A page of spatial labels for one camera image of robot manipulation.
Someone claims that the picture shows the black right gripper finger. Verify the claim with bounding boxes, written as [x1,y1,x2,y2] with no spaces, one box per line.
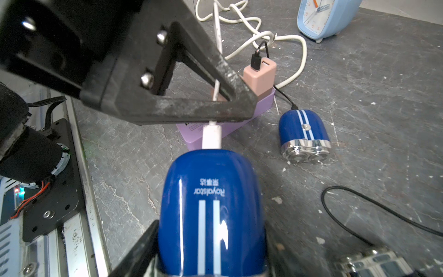
[108,220,159,277]

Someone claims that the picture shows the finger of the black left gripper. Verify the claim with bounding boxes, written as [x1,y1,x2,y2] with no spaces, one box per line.
[81,1,257,125]

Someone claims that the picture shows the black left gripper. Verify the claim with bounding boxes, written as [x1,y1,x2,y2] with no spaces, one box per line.
[1,1,143,98]

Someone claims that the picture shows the purple power strip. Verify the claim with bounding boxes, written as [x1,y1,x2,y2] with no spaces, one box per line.
[177,88,276,151]

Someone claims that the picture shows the blue shaver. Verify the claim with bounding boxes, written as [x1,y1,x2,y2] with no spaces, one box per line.
[279,110,332,163]
[157,150,267,277]

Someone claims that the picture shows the thin white USB cable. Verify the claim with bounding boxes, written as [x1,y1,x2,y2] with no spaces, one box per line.
[202,0,224,150]

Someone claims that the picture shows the blue shaver on table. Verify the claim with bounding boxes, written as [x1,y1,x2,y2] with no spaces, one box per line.
[279,110,332,163]

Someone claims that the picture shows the black silver shaver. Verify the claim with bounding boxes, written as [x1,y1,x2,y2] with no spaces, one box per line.
[333,247,416,277]

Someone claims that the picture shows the pink USB charger rear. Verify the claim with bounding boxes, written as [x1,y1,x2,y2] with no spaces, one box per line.
[243,57,277,101]

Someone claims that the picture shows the light blue alarm clock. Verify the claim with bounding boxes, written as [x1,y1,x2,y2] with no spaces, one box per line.
[297,0,362,43]

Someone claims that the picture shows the thick white power cord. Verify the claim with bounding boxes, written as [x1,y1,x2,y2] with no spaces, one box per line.
[194,0,308,90]

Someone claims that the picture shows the thin black cable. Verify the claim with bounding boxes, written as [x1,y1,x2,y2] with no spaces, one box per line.
[321,186,443,247]

